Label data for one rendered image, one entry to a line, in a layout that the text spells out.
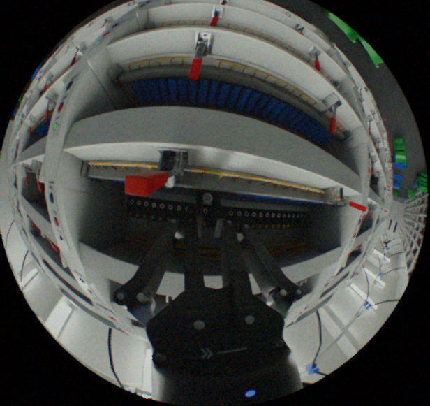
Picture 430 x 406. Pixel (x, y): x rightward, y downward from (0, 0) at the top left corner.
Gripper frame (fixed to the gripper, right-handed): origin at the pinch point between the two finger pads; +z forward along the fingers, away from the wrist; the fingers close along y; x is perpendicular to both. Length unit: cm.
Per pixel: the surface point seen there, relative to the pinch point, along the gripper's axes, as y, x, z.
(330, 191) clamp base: 21.3, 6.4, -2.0
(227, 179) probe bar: 1.9, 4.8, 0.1
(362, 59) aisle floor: 78, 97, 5
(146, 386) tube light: -48, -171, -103
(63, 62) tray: -61, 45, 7
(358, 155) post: 38.2, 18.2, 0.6
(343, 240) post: 38.2, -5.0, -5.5
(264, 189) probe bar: 7.3, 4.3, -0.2
